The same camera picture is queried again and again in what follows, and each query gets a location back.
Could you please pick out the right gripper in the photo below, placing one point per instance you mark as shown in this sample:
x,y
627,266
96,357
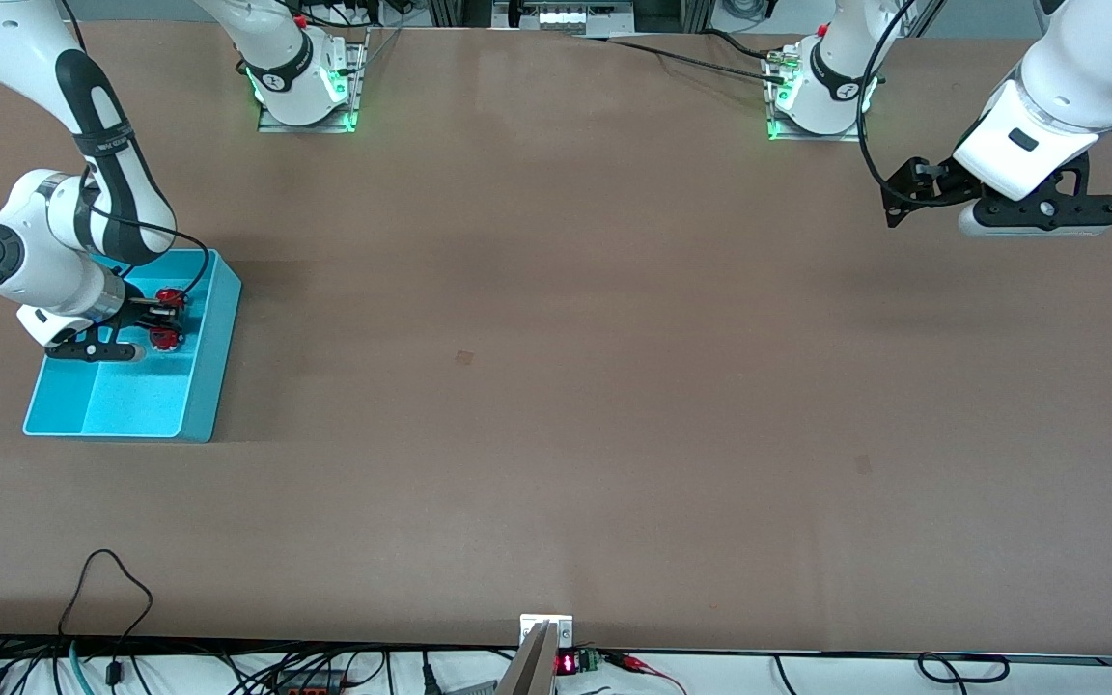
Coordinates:
x,y
139,311

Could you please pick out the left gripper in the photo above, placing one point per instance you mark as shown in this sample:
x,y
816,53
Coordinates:
x,y
937,182

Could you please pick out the red beetle toy car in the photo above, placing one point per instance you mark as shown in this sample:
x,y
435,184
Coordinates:
x,y
170,296

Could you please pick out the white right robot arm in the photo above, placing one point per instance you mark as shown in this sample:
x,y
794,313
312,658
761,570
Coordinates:
x,y
35,261

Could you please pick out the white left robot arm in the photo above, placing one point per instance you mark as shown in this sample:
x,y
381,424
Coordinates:
x,y
1097,58

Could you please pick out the blue plastic box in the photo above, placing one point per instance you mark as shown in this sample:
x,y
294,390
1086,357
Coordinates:
x,y
141,401

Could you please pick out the red digit display module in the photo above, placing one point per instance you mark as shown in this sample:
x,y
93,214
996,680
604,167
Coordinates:
x,y
567,663

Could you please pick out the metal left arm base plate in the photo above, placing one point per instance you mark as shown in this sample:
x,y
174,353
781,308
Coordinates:
x,y
855,136

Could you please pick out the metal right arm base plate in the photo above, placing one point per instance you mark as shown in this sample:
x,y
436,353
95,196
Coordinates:
x,y
359,87

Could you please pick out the aluminium frame structure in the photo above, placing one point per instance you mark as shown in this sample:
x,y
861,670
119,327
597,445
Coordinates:
x,y
566,17

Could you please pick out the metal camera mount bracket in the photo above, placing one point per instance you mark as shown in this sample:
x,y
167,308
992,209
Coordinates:
x,y
542,666

